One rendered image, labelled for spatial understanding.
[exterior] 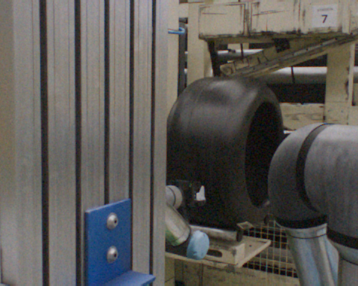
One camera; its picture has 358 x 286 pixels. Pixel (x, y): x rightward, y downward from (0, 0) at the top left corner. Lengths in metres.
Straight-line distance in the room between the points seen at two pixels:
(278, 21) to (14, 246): 1.71
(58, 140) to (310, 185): 0.30
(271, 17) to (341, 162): 1.51
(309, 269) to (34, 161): 0.44
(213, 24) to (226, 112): 0.60
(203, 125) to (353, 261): 1.11
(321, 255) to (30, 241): 0.42
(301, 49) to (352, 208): 1.60
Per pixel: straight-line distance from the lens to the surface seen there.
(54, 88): 0.47
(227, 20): 2.13
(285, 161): 0.64
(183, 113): 1.71
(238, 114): 1.66
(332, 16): 1.99
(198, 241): 1.31
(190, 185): 1.57
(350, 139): 0.60
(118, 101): 0.54
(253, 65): 2.20
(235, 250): 1.77
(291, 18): 2.03
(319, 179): 0.60
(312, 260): 0.74
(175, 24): 2.05
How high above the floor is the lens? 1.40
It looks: 6 degrees down
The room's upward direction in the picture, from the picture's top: 1 degrees clockwise
